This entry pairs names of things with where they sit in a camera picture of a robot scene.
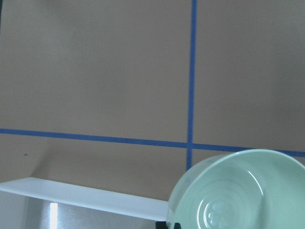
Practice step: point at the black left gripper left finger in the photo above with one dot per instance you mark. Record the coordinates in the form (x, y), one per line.
(161, 225)

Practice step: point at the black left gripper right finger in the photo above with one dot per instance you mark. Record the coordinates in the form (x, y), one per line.
(177, 226)

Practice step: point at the light green ceramic bowl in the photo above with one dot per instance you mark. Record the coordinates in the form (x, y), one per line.
(251, 189)

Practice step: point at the clear plastic storage box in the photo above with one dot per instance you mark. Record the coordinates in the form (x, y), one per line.
(97, 199)

